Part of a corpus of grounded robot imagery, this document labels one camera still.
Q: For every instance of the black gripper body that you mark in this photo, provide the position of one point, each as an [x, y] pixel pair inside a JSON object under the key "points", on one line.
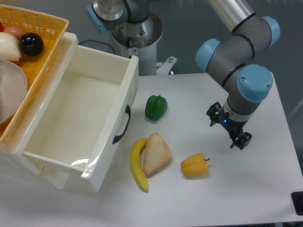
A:
{"points": [[233, 122]]}

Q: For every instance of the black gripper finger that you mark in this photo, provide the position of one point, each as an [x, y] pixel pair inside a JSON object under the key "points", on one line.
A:
{"points": [[241, 140], [213, 113]]}

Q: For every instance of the yellow pepper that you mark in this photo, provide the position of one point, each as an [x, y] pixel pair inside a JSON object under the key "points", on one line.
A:
{"points": [[195, 165]]}

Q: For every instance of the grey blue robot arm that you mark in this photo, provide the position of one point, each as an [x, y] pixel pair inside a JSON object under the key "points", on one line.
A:
{"points": [[226, 62]]}

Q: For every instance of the green pepper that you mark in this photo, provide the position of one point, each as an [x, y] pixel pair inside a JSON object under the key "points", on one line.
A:
{"points": [[156, 107]]}

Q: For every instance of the toast bread slice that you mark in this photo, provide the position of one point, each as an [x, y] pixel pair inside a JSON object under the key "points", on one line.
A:
{"points": [[157, 154]]}

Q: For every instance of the black corner object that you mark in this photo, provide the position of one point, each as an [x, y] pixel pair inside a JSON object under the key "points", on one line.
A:
{"points": [[297, 198]]}

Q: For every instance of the yellow banana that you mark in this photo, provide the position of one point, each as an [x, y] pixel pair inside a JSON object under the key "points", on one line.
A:
{"points": [[135, 164]]}

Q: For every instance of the white plastic drawer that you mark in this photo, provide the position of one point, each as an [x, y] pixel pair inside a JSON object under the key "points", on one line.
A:
{"points": [[89, 113]]}

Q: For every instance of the yellow woven basket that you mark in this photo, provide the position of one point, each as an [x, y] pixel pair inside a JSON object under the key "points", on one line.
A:
{"points": [[51, 30]]}

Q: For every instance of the black ball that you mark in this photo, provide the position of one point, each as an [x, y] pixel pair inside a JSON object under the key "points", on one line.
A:
{"points": [[31, 44]]}

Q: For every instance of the beige bowl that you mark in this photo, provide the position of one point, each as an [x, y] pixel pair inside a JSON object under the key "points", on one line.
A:
{"points": [[13, 89]]}

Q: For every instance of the white drawer cabinet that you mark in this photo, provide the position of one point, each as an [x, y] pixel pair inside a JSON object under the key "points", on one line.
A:
{"points": [[14, 161]]}

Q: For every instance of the pink round fruit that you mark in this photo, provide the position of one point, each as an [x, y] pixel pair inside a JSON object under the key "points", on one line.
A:
{"points": [[14, 31]]}

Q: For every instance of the white onion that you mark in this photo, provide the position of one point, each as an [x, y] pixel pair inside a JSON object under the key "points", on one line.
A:
{"points": [[9, 47]]}

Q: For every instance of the red fruit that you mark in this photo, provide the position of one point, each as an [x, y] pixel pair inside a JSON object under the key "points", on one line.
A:
{"points": [[1, 27]]}

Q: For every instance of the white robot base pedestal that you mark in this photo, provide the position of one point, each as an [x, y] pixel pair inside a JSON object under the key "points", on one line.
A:
{"points": [[141, 40]]}

